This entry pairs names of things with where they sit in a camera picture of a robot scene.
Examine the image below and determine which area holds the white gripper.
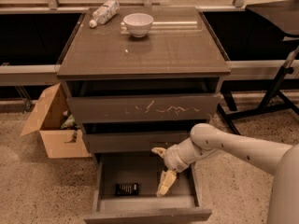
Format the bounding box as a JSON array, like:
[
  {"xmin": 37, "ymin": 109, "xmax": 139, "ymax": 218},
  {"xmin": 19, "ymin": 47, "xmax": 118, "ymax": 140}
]
[{"xmin": 151, "ymin": 145, "xmax": 189, "ymax": 197}]

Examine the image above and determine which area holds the black rxbar chocolate wrapper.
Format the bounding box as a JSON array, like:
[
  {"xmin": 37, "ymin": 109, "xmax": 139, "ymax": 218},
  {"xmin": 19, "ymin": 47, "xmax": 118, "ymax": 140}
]
[{"xmin": 115, "ymin": 183, "xmax": 139, "ymax": 196}]

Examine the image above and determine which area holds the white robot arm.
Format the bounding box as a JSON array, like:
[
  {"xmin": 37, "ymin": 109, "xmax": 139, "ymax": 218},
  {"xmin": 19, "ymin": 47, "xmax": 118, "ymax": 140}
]
[{"xmin": 152, "ymin": 123, "xmax": 299, "ymax": 224}]

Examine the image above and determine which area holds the grey open bottom drawer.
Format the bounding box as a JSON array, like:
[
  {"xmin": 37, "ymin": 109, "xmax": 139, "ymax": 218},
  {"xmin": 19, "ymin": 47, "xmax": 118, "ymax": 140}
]
[{"xmin": 84, "ymin": 151, "xmax": 212, "ymax": 224}]

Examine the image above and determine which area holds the grey top drawer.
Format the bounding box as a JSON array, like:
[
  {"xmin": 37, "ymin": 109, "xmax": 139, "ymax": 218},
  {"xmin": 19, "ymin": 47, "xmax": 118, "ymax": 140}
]
[{"xmin": 67, "ymin": 94, "xmax": 221, "ymax": 123}]

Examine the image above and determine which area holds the grey middle drawer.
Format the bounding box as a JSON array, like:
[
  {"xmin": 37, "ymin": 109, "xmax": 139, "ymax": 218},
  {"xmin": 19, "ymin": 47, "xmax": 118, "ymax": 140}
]
[{"xmin": 83, "ymin": 132, "xmax": 190, "ymax": 153}]

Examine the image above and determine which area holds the grey drawer cabinet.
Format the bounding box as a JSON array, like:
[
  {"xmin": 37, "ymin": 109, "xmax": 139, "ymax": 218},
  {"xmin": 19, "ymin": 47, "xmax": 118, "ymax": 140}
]
[{"xmin": 56, "ymin": 6, "xmax": 232, "ymax": 170}]

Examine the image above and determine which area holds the green trash in box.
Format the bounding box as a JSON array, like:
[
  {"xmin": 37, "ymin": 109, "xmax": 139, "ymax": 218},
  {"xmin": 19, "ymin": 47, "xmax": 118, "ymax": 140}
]
[{"xmin": 61, "ymin": 111, "xmax": 77, "ymax": 130}]

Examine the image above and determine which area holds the open cardboard box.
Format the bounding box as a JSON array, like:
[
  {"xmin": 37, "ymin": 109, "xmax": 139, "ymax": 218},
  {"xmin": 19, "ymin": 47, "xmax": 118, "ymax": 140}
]
[{"xmin": 21, "ymin": 84, "xmax": 90, "ymax": 159}]

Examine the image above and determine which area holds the white ceramic bowl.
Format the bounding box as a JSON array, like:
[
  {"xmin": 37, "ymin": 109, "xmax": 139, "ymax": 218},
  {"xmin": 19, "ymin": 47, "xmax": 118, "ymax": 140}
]
[{"xmin": 123, "ymin": 13, "xmax": 153, "ymax": 37}]

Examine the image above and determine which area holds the clear plastic water bottle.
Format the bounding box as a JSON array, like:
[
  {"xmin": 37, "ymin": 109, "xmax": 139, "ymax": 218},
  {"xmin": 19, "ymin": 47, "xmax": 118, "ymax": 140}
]
[{"xmin": 89, "ymin": 0, "xmax": 120, "ymax": 28}]

